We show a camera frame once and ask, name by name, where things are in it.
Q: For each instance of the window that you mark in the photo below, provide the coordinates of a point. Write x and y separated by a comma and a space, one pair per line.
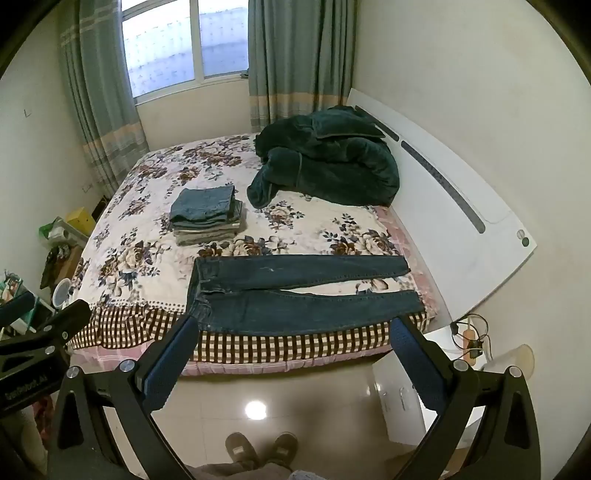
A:
161, 46

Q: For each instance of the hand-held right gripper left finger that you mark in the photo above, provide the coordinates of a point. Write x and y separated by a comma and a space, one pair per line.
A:
167, 361

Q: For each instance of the beige power strip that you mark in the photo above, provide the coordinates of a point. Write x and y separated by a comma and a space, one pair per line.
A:
471, 344

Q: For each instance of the white nightstand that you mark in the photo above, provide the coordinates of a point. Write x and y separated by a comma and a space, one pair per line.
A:
397, 392

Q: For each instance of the white cup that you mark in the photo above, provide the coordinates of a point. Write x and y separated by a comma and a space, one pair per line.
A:
61, 293

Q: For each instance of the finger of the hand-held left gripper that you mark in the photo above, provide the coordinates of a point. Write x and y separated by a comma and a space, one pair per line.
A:
17, 307
57, 325

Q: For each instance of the person's right grey slipper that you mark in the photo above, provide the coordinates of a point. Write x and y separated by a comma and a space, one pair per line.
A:
282, 447

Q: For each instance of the bed with floral sheet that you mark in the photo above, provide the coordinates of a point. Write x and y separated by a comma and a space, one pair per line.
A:
152, 221

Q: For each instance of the brown cardboard box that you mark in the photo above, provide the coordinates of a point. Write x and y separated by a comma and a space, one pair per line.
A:
62, 265

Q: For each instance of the person's grey trouser legs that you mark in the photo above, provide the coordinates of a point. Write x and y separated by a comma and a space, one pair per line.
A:
240, 473

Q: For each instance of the white bed headboard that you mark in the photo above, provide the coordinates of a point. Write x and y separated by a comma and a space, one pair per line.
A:
438, 221

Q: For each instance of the grey-green striped curtain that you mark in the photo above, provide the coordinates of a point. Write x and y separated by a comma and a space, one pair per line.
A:
99, 92
295, 55

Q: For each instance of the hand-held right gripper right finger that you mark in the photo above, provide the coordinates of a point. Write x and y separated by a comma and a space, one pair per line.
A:
416, 369

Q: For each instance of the white side shelf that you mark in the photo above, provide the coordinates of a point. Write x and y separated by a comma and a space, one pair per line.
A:
64, 233

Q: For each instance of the person's grey slipper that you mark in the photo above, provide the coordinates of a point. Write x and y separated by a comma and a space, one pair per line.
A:
282, 447
241, 450

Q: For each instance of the stack of folded pants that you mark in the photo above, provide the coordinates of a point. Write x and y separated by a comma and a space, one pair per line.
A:
207, 212

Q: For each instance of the yellow box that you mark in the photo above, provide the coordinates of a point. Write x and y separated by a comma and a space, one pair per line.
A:
82, 221

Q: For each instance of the person's left grey slipper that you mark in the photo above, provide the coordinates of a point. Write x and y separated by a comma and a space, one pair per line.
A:
241, 450

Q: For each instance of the dark blue jeans pants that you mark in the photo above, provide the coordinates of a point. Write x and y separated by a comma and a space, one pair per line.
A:
277, 273

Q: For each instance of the dark green plush blanket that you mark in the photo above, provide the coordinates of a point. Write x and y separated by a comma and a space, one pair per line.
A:
332, 161

